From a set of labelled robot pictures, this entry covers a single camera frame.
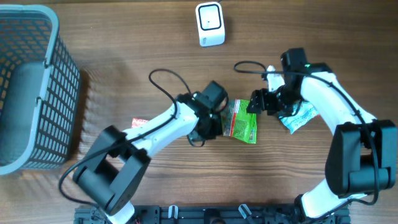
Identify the grey plastic shopping basket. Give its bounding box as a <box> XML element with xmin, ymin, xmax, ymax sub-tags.
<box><xmin>1</xmin><ymin>4</ymin><xmax>81</xmax><ymax>175</ymax></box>

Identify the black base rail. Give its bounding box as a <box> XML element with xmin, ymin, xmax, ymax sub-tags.
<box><xmin>73</xmin><ymin>204</ymin><xmax>351</xmax><ymax>224</ymax></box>

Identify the white barcode scanner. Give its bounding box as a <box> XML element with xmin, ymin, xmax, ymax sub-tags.
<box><xmin>195</xmin><ymin>1</ymin><xmax>226</xmax><ymax>47</ymax></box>

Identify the teal white tissue pack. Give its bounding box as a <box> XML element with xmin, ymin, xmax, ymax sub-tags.
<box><xmin>279</xmin><ymin>101</ymin><xmax>319</xmax><ymax>134</ymax></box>

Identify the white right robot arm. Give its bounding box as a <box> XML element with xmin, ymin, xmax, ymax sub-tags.
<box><xmin>247</xmin><ymin>48</ymin><xmax>397</xmax><ymax>223</ymax></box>

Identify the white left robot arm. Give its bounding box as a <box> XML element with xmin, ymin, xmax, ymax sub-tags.
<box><xmin>73</xmin><ymin>81</ymin><xmax>228</xmax><ymax>223</ymax></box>

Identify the red white small box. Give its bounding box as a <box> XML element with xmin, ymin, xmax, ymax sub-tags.
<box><xmin>131</xmin><ymin>118</ymin><xmax>148</xmax><ymax>128</ymax></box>

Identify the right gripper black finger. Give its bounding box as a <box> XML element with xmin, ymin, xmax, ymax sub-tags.
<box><xmin>246</xmin><ymin>104</ymin><xmax>263</xmax><ymax>114</ymax></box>
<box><xmin>250</xmin><ymin>89</ymin><xmax>264</xmax><ymax>106</ymax></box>

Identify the green candy bag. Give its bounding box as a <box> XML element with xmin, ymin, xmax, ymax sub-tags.
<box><xmin>221</xmin><ymin>99</ymin><xmax>257</xmax><ymax>144</ymax></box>

